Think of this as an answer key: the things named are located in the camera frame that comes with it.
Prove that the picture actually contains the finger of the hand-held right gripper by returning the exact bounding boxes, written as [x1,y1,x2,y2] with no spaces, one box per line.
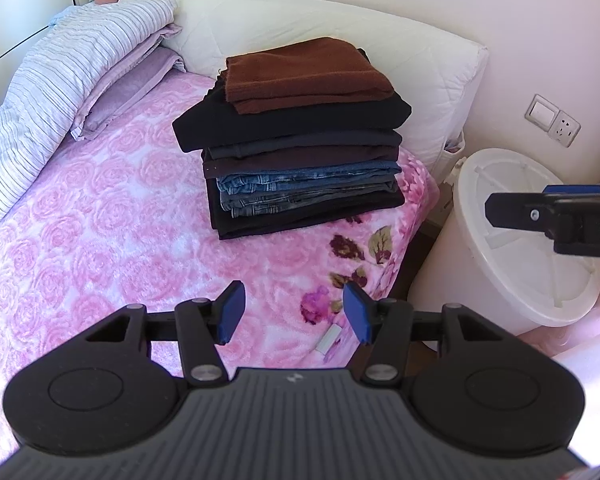
[484,184,600,237]

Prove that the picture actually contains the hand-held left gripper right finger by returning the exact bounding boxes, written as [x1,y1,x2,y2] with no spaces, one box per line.
[342,281,519,387]

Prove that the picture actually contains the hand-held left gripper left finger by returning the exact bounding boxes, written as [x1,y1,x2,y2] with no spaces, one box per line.
[84,279,247,387]

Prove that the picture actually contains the brown towel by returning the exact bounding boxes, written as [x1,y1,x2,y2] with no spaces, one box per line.
[223,37,396,115]

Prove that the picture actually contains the white blanket label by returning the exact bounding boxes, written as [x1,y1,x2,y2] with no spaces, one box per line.
[314,324,344,357]

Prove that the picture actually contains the white plastic bucket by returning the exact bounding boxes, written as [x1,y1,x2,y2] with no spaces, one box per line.
[406,147,600,337]

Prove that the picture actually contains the pale pink cloth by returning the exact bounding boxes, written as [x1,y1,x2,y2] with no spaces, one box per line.
[527,305,600,386]

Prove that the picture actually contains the folded blue jeans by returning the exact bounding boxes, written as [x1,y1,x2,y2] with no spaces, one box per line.
[214,160,404,219]

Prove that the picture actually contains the pink floral blanket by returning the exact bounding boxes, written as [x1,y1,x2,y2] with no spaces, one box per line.
[0,71,442,378]

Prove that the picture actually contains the folded dark maroon garment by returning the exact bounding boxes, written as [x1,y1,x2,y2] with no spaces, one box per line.
[202,146,402,182]

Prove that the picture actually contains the white quilted headboard cushion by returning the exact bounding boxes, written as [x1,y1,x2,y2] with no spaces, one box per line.
[117,0,489,172]

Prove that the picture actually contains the folded dark navy garment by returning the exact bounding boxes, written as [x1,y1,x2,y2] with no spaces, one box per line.
[202,129,404,162]

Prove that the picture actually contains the folded black sweater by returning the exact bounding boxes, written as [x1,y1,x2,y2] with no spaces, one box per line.
[172,49,414,154]

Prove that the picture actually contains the lilac pillow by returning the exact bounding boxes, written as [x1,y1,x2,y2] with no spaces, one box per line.
[69,47,187,142]

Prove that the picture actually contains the striped lilac quilt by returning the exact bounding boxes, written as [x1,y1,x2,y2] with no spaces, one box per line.
[0,0,179,242]

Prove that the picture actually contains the white wardrobe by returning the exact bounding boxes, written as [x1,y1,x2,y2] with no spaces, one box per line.
[0,0,127,116]

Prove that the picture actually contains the white wall socket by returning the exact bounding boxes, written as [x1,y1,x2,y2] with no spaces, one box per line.
[550,111,581,149]

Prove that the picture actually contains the white wall switch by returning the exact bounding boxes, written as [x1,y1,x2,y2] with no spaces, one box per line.
[524,93,561,131]

